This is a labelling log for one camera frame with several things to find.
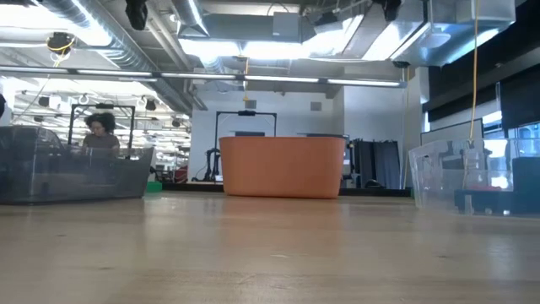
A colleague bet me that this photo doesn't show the person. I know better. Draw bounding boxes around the person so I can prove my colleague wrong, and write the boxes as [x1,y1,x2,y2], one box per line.
[81,111,122,149]

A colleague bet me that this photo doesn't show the dark grey curtain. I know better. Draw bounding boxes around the dark grey curtain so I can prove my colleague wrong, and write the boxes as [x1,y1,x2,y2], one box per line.
[353,138,401,190]

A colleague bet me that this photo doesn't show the black aluminium table frame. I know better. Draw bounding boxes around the black aluminium table frame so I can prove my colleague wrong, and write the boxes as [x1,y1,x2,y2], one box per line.
[162,181,413,198]

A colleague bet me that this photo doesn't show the yellow hanging cable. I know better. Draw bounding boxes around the yellow hanging cable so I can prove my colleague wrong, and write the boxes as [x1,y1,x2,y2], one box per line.
[462,0,481,189]

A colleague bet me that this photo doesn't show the grey ceiling box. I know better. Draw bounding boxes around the grey ceiling box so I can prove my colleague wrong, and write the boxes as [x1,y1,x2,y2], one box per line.
[272,11,303,41]

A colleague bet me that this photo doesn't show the smoky dark plastic bin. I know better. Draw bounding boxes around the smoky dark plastic bin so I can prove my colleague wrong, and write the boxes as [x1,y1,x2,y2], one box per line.
[0,125,155,206]

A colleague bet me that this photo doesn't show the silver ventilation duct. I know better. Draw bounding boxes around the silver ventilation duct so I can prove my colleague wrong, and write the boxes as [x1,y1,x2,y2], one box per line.
[41,0,195,115]

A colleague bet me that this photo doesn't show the black station frame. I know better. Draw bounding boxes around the black station frame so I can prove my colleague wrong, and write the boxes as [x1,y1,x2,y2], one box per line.
[214,110,278,138]
[67,102,137,160]

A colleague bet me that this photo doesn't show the orange plastic bin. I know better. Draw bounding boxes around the orange plastic bin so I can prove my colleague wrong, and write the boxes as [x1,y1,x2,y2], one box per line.
[218,135,348,199]

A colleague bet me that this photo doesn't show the long ceiling light strip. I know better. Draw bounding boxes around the long ceiling light strip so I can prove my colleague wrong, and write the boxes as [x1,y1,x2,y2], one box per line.
[0,65,408,89]

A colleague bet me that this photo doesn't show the thin yellow hanging cord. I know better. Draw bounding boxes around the thin yellow hanging cord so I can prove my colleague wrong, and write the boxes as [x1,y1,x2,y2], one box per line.
[242,54,251,103]

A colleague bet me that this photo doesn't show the clear plastic bin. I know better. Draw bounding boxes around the clear plastic bin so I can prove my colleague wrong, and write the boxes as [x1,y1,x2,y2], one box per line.
[408,137,540,219]

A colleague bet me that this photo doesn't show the coiled yellow ceiling cable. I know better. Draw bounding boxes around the coiled yellow ceiling cable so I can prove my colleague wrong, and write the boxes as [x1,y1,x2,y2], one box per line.
[45,31,78,56]

